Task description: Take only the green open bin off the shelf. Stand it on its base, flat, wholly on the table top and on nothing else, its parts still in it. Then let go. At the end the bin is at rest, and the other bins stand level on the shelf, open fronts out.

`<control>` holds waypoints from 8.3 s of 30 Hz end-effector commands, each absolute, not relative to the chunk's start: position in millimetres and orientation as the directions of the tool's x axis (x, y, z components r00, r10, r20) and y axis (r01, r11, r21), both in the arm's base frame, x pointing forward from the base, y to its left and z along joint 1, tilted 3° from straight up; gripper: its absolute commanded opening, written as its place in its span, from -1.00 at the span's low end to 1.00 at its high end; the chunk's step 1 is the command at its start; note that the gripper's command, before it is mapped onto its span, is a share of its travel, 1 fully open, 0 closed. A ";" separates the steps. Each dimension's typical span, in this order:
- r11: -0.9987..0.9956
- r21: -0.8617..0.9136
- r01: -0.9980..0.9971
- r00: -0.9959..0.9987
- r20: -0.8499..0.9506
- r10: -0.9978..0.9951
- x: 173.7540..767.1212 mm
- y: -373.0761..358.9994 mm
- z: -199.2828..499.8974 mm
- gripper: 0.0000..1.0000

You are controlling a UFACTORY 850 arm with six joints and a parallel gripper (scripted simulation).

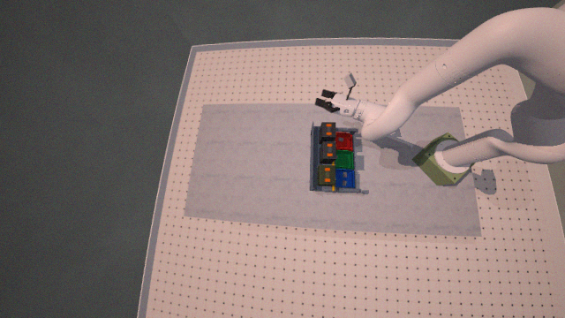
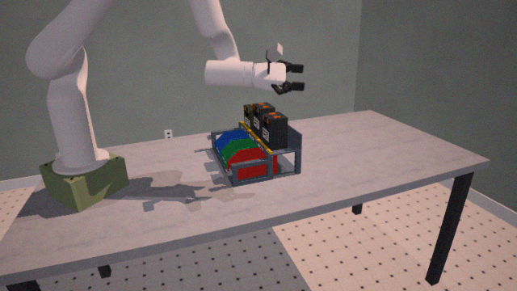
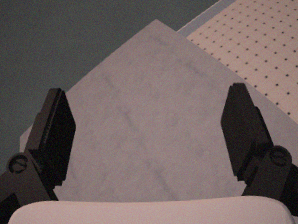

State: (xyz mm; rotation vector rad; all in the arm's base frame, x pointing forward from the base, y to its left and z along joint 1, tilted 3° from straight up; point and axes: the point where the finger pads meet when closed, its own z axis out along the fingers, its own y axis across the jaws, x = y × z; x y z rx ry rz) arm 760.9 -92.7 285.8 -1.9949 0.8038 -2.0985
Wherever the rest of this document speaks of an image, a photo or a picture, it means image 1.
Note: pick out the dark grey metal bin rack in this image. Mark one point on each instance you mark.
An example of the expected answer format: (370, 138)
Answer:
(315, 161)

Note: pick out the green bin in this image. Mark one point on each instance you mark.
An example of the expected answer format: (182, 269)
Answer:
(344, 160)

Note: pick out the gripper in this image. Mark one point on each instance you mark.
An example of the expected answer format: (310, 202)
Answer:
(338, 105)

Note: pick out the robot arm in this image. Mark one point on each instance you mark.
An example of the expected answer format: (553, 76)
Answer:
(530, 40)

